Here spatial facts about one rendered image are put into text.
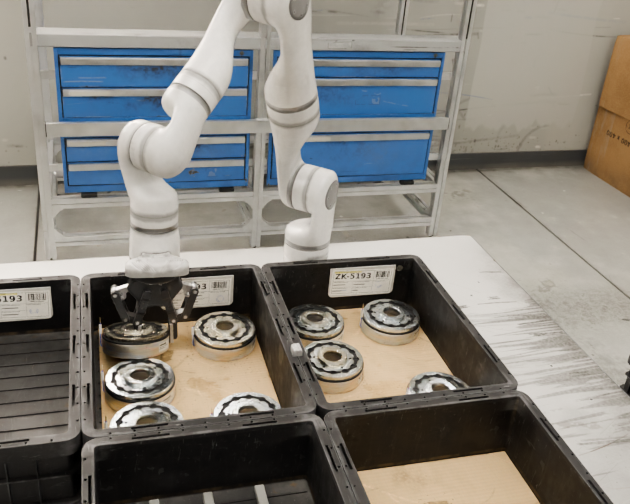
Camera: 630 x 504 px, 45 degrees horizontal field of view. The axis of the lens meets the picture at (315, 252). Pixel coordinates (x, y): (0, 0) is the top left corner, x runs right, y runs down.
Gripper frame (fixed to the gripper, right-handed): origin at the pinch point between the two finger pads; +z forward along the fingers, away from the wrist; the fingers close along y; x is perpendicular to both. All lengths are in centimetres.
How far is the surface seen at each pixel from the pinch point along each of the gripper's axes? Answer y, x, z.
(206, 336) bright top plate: -8.2, 0.2, 1.2
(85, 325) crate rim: 10.4, 5.5, -5.6
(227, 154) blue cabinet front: -39, -182, 37
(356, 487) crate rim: -20.3, 43.1, -5.2
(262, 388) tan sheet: -15.7, 11.2, 4.2
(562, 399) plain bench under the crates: -75, 6, 16
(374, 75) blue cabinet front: -98, -184, 4
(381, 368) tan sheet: -36.1, 8.9, 3.9
